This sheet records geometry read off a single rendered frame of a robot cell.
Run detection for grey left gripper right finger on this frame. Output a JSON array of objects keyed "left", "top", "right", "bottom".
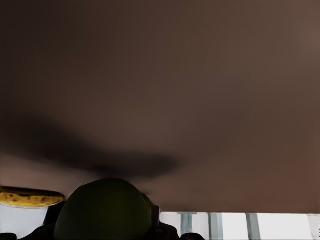
[{"left": 149, "top": 204, "right": 161, "bottom": 225}]

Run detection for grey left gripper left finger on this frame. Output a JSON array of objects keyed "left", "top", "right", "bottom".
[{"left": 43, "top": 199, "right": 67, "bottom": 226}]

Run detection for green apple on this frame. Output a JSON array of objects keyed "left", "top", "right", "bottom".
[{"left": 53, "top": 177, "right": 154, "bottom": 240}]

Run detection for yellow green fruit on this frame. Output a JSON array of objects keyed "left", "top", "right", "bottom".
[{"left": 141, "top": 193, "right": 154, "bottom": 214}]

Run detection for yellow spotted banana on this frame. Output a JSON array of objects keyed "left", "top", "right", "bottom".
[{"left": 0, "top": 186, "right": 67, "bottom": 207}]

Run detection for silver frame post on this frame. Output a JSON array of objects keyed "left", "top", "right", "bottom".
[
  {"left": 245, "top": 212, "right": 261, "bottom": 240},
  {"left": 208, "top": 212, "right": 224, "bottom": 240},
  {"left": 177, "top": 212, "right": 199, "bottom": 235}
]

